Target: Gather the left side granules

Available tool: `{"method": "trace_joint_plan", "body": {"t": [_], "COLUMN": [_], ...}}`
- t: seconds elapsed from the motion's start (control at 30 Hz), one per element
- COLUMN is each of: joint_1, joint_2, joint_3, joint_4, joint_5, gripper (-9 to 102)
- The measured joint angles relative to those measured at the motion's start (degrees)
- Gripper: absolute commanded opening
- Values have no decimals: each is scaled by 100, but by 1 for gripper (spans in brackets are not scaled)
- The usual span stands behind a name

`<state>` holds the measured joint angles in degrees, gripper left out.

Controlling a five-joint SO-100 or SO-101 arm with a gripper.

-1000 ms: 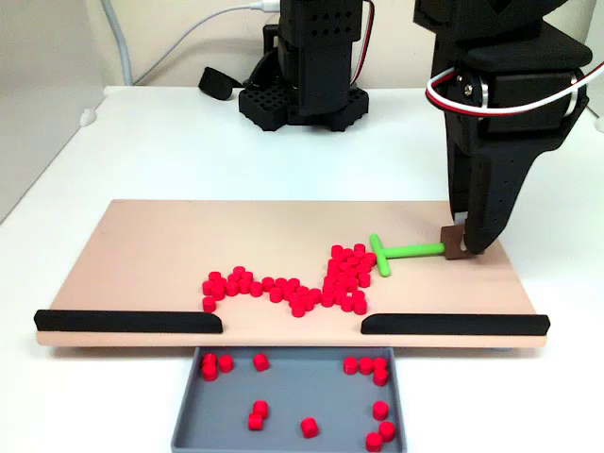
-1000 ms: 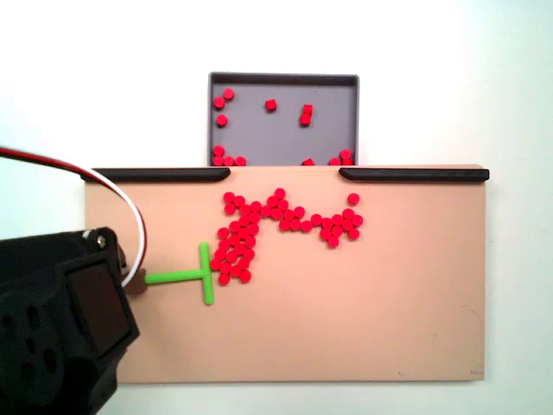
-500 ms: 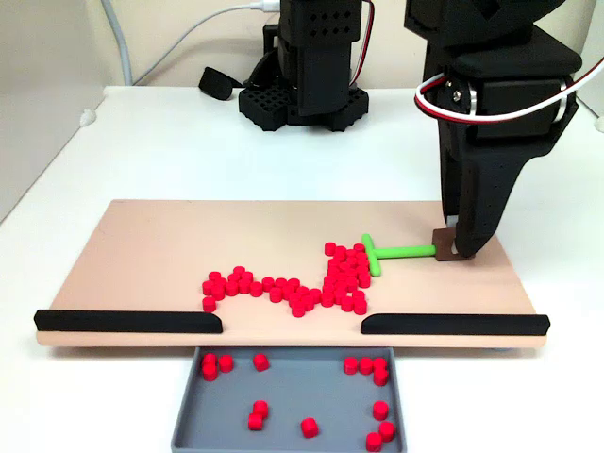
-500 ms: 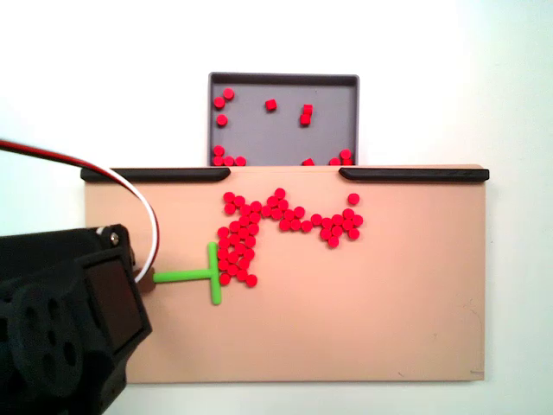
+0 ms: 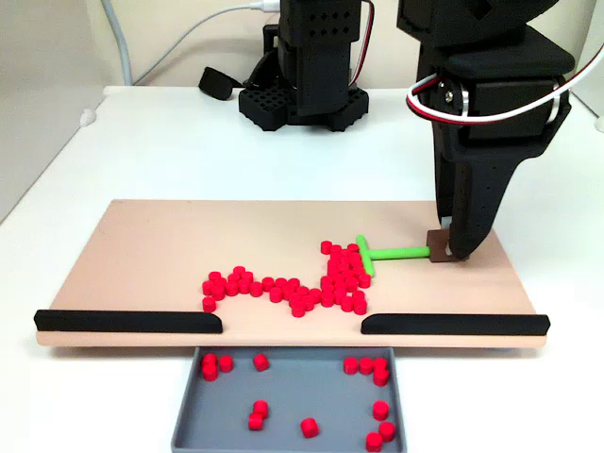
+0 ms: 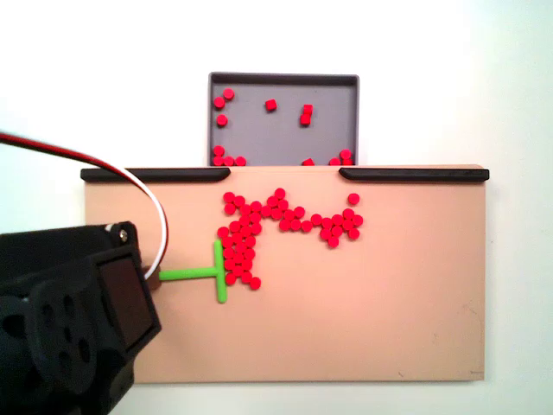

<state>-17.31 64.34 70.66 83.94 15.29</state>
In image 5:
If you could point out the green T-shaped pusher tool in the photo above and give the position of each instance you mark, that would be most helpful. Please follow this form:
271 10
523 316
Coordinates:
401 254

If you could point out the red cylinder granule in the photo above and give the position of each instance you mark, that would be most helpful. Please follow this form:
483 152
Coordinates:
293 284
280 284
387 431
340 288
355 258
234 278
244 286
210 373
325 246
350 365
209 361
334 259
327 282
380 364
339 278
327 298
268 283
336 250
256 289
360 307
225 363
288 292
332 270
309 427
261 362
374 441
364 282
297 309
340 297
307 302
256 421
351 284
218 293
329 289
260 408
350 275
209 303
344 257
208 286
239 272
362 273
380 376
246 277
347 303
214 277
365 365
353 247
303 292
295 300
231 289
358 296
343 267
220 284
354 267
380 410
314 295
276 294

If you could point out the small white table clip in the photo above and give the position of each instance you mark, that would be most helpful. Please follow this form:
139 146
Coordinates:
600 124
88 118

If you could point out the grey plastic tray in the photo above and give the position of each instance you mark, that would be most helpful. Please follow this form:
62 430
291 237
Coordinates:
307 387

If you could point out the peach wooden board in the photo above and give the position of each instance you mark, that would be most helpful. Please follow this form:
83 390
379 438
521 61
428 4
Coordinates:
141 245

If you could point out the black rail strip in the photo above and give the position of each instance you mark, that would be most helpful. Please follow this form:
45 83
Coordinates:
118 322
448 324

